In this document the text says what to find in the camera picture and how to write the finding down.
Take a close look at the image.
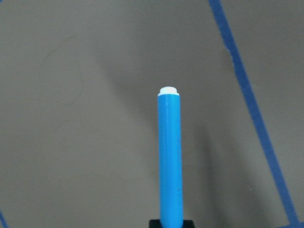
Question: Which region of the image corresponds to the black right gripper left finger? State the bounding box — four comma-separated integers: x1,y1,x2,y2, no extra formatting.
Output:
149,219,162,228

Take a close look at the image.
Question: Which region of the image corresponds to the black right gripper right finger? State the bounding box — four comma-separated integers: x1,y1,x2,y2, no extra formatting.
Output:
182,220,195,228

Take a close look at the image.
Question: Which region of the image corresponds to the blue marker pen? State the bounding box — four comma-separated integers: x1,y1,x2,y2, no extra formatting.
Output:
158,86,183,228

